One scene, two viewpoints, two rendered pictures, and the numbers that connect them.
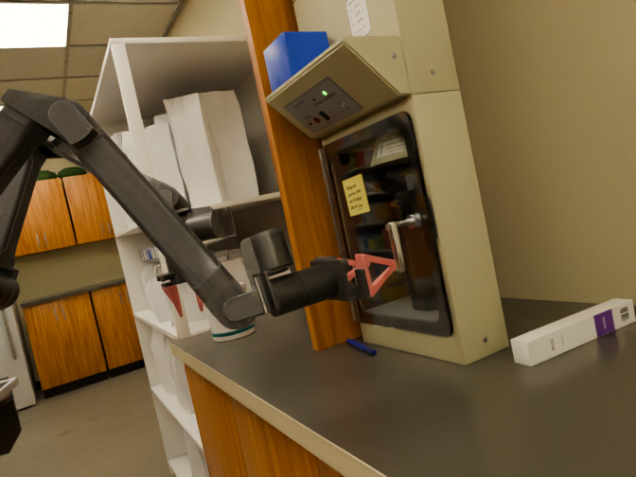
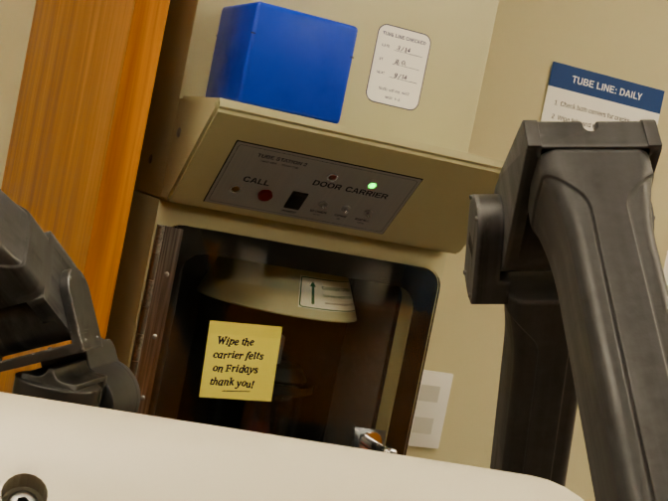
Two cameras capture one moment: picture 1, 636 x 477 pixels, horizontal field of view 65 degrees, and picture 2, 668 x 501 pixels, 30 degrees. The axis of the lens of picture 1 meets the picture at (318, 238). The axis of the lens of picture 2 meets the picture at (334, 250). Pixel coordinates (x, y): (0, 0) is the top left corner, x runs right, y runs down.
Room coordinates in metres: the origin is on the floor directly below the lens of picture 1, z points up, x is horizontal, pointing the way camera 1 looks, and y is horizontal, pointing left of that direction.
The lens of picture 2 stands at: (0.88, 1.12, 1.46)
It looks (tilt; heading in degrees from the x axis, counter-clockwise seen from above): 3 degrees down; 273
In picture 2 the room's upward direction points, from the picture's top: 11 degrees clockwise
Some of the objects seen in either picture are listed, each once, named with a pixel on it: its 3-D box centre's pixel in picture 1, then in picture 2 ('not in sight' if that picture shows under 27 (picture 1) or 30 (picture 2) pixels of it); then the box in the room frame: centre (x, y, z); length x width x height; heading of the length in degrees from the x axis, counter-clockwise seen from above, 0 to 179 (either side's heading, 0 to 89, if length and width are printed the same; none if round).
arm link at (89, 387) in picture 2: not in sight; (55, 415); (1.09, 0.30, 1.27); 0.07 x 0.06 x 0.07; 84
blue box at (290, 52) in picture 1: (298, 62); (279, 64); (1.04, -0.04, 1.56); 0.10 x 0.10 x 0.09; 28
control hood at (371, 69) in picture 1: (329, 96); (344, 182); (0.96, -0.08, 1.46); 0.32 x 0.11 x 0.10; 28
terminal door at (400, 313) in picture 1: (379, 230); (271, 441); (0.98, -0.12, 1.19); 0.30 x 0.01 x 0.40; 28
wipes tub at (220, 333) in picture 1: (229, 310); not in sight; (1.49, 0.31, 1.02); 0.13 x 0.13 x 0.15
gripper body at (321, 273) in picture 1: (318, 283); not in sight; (0.79, 0.01, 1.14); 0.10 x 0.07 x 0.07; 28
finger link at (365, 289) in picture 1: (366, 272); not in sight; (0.79, -0.07, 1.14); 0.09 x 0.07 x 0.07; 118
